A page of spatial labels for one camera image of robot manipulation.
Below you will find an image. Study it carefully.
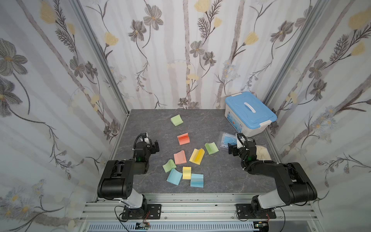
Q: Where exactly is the small yellow memo pad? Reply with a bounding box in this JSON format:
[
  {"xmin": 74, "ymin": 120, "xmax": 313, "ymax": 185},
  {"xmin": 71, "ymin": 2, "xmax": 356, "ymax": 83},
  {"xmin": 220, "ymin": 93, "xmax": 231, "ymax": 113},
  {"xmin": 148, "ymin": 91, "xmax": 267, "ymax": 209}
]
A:
[{"xmin": 182, "ymin": 166, "xmax": 192, "ymax": 180}]

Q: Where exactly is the green memo pad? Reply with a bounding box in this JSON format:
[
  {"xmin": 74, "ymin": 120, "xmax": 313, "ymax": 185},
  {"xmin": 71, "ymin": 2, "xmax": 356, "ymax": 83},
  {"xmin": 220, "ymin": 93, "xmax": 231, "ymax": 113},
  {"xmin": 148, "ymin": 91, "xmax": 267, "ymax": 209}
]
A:
[
  {"xmin": 205, "ymin": 142, "xmax": 219, "ymax": 155},
  {"xmin": 162, "ymin": 159, "xmax": 176, "ymax": 173},
  {"xmin": 171, "ymin": 114, "xmax": 183, "ymax": 126}
]

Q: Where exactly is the right blue memo pad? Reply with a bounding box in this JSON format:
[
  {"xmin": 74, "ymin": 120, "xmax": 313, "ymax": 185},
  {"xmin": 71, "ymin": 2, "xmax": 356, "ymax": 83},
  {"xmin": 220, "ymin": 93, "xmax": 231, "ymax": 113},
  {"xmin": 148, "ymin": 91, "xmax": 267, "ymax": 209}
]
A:
[{"xmin": 190, "ymin": 174, "xmax": 204, "ymax": 188}]

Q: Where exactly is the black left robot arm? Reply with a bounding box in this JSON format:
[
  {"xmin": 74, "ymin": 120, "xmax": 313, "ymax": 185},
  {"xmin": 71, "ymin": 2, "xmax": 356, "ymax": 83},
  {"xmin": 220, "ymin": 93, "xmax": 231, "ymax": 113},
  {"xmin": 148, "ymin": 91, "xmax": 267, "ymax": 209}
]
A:
[{"xmin": 97, "ymin": 141, "xmax": 161, "ymax": 220}]

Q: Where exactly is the red memo pad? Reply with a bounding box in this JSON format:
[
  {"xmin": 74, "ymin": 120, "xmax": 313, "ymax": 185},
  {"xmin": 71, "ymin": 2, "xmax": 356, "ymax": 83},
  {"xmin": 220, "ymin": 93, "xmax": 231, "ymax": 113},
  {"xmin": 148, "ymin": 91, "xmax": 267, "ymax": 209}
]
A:
[{"xmin": 177, "ymin": 133, "xmax": 190, "ymax": 145}]

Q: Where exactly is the white box with blue lid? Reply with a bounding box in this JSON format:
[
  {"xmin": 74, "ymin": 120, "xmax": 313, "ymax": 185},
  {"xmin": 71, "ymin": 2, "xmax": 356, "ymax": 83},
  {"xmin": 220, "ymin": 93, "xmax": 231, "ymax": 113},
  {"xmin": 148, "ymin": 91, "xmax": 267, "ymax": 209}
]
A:
[{"xmin": 225, "ymin": 92, "xmax": 277, "ymax": 137}]

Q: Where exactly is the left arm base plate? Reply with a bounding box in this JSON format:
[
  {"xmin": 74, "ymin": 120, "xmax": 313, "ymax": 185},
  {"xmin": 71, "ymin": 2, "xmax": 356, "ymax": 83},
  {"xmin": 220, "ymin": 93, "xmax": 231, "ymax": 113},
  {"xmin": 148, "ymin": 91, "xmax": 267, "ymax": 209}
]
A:
[{"xmin": 119, "ymin": 204, "xmax": 162, "ymax": 220}]

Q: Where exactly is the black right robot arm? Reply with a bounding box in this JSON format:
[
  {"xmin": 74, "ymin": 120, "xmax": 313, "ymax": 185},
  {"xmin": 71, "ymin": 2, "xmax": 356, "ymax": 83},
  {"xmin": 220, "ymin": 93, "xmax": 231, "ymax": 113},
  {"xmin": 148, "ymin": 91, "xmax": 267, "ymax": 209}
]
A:
[{"xmin": 228, "ymin": 140, "xmax": 317, "ymax": 219}]

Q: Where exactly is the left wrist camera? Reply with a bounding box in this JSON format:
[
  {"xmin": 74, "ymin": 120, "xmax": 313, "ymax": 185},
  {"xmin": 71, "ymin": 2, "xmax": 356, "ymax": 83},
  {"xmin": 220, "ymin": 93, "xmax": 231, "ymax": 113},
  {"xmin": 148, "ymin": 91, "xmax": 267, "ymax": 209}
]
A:
[{"xmin": 140, "ymin": 132, "xmax": 151, "ymax": 144}]

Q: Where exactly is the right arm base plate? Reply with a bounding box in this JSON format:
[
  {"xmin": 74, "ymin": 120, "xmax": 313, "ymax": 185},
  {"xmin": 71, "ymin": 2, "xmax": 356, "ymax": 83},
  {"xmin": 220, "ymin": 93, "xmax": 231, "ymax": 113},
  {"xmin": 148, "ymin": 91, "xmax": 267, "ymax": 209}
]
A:
[{"xmin": 236, "ymin": 204, "xmax": 277, "ymax": 219}]

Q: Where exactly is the clear bag with beige contents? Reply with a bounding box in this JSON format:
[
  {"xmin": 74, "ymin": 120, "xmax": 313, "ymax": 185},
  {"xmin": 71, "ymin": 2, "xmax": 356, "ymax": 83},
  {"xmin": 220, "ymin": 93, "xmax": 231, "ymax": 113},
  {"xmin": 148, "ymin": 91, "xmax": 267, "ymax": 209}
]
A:
[{"xmin": 256, "ymin": 145, "xmax": 272, "ymax": 160}]

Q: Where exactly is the large yellow memo pad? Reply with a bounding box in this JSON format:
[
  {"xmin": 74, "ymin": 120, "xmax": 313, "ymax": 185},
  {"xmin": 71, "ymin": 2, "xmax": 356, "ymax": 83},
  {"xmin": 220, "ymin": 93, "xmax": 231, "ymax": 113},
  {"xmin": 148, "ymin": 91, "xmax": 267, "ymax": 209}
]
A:
[{"xmin": 189, "ymin": 148, "xmax": 205, "ymax": 165}]

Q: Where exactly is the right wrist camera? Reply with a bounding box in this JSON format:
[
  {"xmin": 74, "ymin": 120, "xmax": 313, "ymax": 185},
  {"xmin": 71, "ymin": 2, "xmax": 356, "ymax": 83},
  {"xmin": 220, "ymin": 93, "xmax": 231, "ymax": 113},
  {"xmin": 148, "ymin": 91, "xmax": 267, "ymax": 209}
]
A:
[{"xmin": 236, "ymin": 133, "xmax": 246, "ymax": 148}]

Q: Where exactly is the pink memo pad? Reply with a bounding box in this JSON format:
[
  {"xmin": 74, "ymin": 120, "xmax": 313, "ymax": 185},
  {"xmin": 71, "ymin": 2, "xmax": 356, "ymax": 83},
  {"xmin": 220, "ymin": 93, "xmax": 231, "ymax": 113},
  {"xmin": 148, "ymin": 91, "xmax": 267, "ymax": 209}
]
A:
[{"xmin": 174, "ymin": 150, "xmax": 187, "ymax": 165}]

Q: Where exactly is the small circuit board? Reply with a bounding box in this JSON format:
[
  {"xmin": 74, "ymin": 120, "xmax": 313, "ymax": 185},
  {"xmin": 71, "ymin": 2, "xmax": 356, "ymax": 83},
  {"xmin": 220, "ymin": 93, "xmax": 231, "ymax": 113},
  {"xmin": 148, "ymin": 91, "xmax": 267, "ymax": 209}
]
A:
[{"xmin": 135, "ymin": 222, "xmax": 150, "ymax": 230}]

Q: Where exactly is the aluminium rail frame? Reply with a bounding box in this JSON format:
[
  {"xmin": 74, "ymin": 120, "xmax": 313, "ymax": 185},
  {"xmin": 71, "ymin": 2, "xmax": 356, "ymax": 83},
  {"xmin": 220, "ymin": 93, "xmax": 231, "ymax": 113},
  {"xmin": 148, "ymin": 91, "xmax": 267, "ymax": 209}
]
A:
[{"xmin": 77, "ymin": 193, "xmax": 323, "ymax": 232}]

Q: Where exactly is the bag of blue face masks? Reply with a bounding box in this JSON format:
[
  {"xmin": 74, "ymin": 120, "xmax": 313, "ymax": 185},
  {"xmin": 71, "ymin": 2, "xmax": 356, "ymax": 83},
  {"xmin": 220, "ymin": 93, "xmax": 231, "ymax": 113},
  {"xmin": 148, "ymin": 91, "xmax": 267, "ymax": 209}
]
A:
[{"xmin": 218, "ymin": 132, "xmax": 237, "ymax": 149}]

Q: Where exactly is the blue memo pad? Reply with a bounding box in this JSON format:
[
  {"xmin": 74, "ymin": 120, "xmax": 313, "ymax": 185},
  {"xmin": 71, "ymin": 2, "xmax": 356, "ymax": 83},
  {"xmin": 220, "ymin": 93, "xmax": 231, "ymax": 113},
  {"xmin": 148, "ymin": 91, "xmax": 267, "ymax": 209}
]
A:
[
  {"xmin": 167, "ymin": 169, "xmax": 183, "ymax": 186},
  {"xmin": 190, "ymin": 174, "xmax": 204, "ymax": 188}
]

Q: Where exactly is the left blue memo pad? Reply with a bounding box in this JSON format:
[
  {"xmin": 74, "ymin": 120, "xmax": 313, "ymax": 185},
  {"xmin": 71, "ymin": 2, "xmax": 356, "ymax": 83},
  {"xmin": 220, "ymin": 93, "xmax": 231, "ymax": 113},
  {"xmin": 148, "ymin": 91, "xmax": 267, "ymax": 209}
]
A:
[{"xmin": 167, "ymin": 169, "xmax": 183, "ymax": 186}]

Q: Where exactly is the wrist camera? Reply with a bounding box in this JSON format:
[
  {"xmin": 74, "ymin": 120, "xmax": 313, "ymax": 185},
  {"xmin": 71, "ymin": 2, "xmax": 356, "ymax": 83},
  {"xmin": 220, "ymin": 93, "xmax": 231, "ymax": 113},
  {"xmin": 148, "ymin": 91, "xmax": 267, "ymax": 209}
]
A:
[
  {"xmin": 140, "ymin": 132, "xmax": 151, "ymax": 144},
  {"xmin": 236, "ymin": 133, "xmax": 246, "ymax": 148}
]

